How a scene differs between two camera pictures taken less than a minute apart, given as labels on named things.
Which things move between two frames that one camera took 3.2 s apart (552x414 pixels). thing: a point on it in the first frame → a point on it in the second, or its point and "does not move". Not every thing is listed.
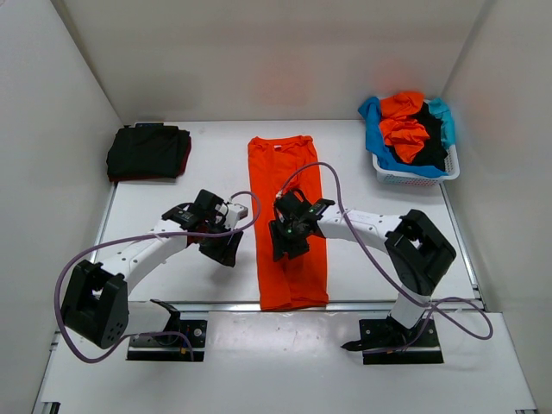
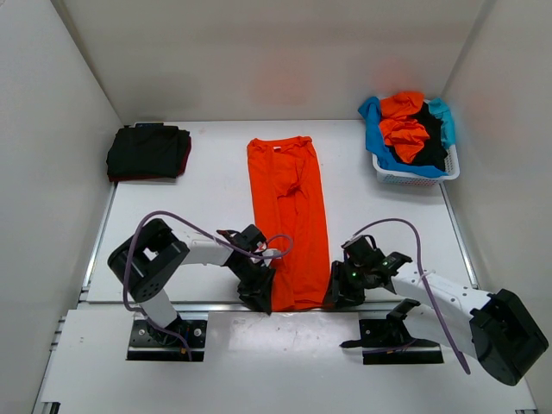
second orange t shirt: x=400 y=128 does not move
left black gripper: x=225 y=254 → x=258 y=292
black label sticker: x=149 y=125 does not move
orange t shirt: x=300 y=279 does not move
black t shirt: x=146 y=151 does not move
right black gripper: x=284 y=245 → x=340 y=291
